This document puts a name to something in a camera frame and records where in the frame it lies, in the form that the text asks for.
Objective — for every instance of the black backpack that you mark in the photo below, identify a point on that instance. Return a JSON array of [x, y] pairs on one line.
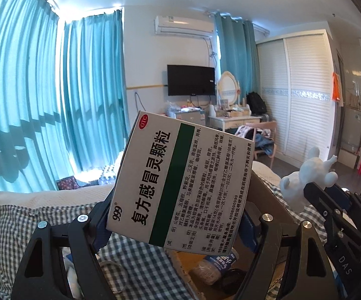
[[256, 103]]

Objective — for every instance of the clear round container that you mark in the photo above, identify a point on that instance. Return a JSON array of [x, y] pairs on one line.
[[115, 275]]

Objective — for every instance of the cardboard box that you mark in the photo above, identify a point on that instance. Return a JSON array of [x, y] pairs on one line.
[[183, 262]]

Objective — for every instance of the black round object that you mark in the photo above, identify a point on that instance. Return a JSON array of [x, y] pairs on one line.
[[230, 282]]

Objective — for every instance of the white air conditioner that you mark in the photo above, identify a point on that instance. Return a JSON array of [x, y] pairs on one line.
[[183, 25]]

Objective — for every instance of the oval white mirror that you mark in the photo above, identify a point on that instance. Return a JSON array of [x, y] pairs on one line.
[[228, 87]]

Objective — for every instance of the white green medicine box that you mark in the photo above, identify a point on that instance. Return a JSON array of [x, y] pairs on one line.
[[180, 178]]

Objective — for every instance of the orange cloth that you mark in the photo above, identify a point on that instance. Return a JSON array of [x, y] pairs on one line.
[[336, 86]]

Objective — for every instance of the white dressing table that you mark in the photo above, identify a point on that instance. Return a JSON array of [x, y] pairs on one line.
[[233, 121]]

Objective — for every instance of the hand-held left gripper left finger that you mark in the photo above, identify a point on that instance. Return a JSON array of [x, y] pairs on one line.
[[100, 240]]

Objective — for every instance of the dark patterned bag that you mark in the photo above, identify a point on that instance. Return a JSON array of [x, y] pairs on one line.
[[69, 183]]

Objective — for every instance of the black television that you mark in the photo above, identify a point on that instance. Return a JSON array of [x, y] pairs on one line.
[[191, 79]]

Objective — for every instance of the white toy figure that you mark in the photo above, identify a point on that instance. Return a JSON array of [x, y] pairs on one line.
[[305, 175]]

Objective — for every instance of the teal curtain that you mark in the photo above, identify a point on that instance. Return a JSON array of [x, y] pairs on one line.
[[93, 100], [235, 53], [18, 84]]

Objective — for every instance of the cream textured bedspread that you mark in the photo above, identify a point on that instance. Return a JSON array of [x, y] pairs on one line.
[[27, 197]]

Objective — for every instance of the wooden chair with clothes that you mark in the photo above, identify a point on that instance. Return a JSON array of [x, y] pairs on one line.
[[261, 140]]

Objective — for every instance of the checked blanket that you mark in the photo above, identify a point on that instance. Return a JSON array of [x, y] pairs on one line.
[[143, 262]]

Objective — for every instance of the white plastic packet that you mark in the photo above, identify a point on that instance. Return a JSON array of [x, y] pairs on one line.
[[72, 275]]

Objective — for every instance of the pack of water bottles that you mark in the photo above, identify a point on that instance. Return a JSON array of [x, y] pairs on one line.
[[110, 175]]

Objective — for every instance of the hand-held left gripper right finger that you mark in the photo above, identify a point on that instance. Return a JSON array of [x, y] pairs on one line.
[[249, 229]]

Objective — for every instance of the clear plastic bottle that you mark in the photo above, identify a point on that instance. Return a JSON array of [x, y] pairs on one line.
[[215, 265]]

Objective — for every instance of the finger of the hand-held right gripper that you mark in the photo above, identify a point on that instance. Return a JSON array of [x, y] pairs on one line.
[[360, 215], [324, 203]]

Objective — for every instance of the small grey fridge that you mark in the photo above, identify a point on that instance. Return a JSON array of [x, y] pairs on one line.
[[350, 131]]

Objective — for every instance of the grey cabinet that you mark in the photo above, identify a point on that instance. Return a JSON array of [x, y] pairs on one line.
[[186, 117]]

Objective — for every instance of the white sliding wardrobe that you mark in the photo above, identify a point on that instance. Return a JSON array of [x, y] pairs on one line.
[[305, 100]]

